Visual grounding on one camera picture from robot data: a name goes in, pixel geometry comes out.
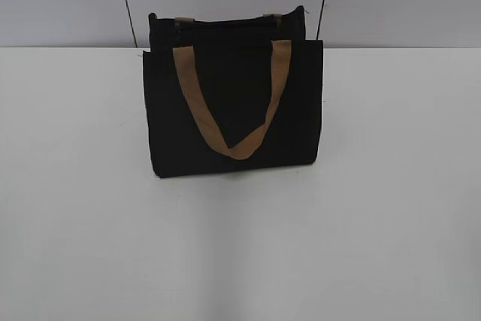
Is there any black tote bag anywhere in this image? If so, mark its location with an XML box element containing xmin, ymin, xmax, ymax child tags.
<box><xmin>143</xmin><ymin>6</ymin><xmax>323</xmax><ymax>178</ymax></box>

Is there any tan front bag handle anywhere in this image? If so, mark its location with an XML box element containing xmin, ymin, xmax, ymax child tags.
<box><xmin>173</xmin><ymin>40</ymin><xmax>292</xmax><ymax>160</ymax></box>

